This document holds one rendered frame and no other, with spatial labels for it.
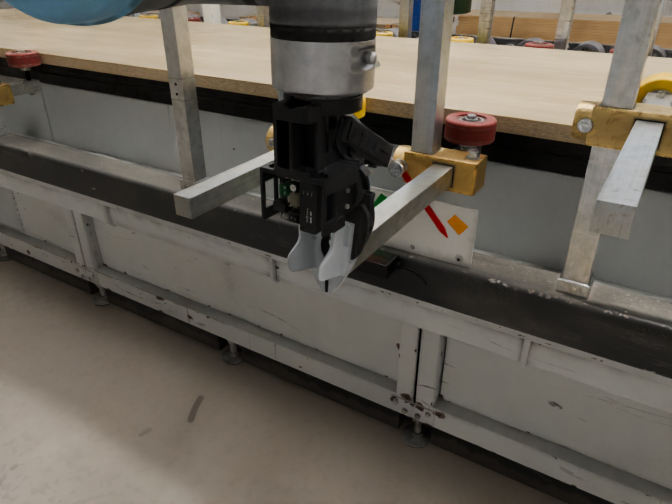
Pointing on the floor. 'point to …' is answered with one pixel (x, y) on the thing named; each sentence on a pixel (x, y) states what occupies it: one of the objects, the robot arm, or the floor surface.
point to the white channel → (211, 13)
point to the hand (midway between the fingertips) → (332, 278)
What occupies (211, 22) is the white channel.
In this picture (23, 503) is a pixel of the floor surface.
